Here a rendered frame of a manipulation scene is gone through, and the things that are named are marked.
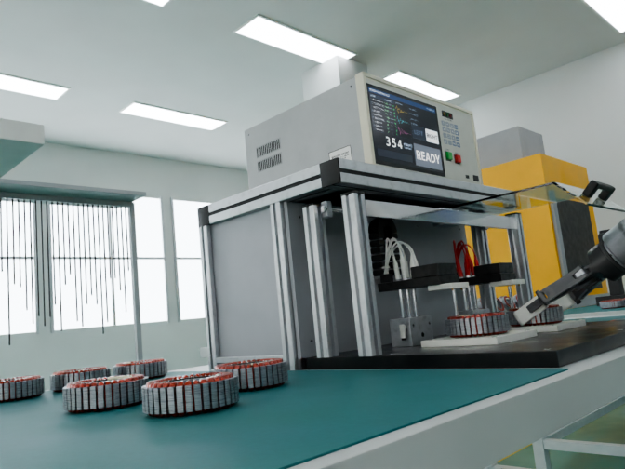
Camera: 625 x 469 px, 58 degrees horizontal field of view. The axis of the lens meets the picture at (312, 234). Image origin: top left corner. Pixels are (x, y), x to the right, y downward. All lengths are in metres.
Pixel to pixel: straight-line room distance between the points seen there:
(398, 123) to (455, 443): 0.83
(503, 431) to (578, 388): 0.19
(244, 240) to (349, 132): 0.31
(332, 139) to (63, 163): 6.71
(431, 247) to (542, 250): 3.38
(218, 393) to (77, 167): 7.23
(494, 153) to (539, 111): 1.78
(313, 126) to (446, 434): 0.87
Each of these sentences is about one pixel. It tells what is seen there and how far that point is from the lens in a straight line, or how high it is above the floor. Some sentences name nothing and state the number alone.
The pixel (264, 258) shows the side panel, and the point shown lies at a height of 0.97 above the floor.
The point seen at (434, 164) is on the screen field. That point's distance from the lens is 1.31.
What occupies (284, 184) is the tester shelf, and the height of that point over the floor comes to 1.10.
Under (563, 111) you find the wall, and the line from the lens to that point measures 6.90.
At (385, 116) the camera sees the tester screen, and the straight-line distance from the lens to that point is 1.20.
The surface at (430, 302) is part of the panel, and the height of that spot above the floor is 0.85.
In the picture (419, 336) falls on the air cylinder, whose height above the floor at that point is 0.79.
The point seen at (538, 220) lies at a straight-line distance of 4.81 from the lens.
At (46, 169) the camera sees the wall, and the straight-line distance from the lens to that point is 7.68.
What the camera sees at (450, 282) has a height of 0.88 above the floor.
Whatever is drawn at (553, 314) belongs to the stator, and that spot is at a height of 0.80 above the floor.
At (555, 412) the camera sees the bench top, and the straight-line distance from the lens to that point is 0.69.
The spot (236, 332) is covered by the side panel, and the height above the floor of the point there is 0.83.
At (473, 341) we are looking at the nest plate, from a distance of 1.00.
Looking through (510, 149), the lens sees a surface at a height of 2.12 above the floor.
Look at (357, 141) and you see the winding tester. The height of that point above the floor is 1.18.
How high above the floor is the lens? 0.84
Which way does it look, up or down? 8 degrees up
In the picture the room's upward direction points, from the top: 6 degrees counter-clockwise
